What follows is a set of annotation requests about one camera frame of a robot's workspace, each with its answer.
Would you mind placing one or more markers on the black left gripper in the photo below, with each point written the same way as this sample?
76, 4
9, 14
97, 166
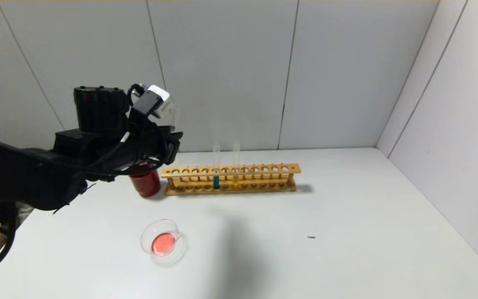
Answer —
174, 148

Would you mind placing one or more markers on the test tube with yellow pigment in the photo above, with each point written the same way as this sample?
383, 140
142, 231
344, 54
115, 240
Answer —
174, 120
236, 182

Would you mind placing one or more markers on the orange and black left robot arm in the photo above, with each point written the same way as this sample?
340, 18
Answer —
23, 174

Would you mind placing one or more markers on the test tube with teal pigment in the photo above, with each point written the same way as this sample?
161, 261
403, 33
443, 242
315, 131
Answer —
216, 182

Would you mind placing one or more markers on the wooden test tube rack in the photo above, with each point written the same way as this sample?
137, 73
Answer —
243, 171

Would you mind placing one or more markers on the dark red plastic cup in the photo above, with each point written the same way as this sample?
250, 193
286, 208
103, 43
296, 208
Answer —
147, 187

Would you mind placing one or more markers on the clear glass beaker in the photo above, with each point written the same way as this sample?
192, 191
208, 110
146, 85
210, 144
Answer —
164, 245

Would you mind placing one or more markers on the white shoe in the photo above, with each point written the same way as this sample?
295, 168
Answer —
23, 212

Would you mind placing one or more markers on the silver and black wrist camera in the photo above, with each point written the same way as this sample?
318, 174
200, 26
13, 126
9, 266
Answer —
152, 101

